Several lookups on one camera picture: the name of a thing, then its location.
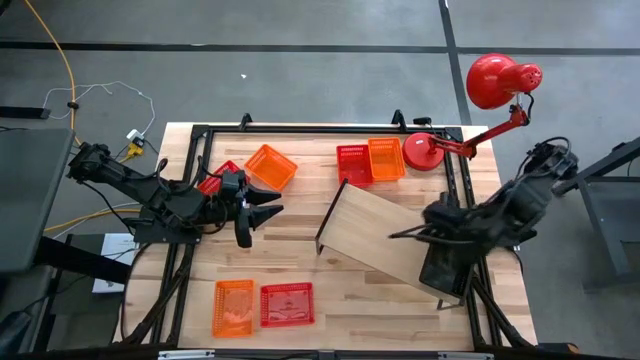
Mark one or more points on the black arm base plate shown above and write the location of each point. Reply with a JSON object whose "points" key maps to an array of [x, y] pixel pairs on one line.
{"points": [[150, 235]]}

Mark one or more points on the red desk lamp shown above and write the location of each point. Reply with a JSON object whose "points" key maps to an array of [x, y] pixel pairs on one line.
{"points": [[495, 80]]}

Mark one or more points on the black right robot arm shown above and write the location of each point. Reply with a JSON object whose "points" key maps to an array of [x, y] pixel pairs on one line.
{"points": [[525, 200]]}

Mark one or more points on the black floor bar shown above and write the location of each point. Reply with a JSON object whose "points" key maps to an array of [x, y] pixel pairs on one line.
{"points": [[22, 112]]}

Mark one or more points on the red plastic slotted basket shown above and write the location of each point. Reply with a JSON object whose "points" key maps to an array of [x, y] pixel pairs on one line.
{"points": [[287, 305], [212, 185], [354, 165]]}

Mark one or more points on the white paper sheet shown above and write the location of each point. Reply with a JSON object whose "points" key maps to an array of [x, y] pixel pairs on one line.
{"points": [[112, 260]]}

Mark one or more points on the grey side table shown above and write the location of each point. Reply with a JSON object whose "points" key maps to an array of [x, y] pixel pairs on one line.
{"points": [[30, 200]]}

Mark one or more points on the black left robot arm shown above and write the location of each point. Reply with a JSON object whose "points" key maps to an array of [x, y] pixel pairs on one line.
{"points": [[125, 180]]}

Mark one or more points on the white power adapter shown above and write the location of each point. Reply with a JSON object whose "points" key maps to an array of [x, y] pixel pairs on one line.
{"points": [[135, 135]]}

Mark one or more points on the grey metal stand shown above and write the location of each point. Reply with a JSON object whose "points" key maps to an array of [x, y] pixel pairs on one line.
{"points": [[605, 210]]}

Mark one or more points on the black metal table frame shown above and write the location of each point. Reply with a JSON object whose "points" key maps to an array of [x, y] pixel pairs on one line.
{"points": [[300, 129]]}

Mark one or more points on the orange plastic slotted basket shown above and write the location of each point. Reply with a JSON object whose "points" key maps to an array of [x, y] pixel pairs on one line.
{"points": [[386, 159], [233, 307], [271, 167]]}

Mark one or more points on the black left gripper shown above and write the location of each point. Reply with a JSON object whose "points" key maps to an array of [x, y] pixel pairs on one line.
{"points": [[231, 200]]}

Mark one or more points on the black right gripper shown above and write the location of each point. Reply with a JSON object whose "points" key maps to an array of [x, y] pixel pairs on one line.
{"points": [[447, 222]]}

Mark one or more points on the black plastic slotted basket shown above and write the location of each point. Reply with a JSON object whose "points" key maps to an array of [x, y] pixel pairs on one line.
{"points": [[442, 277]]}

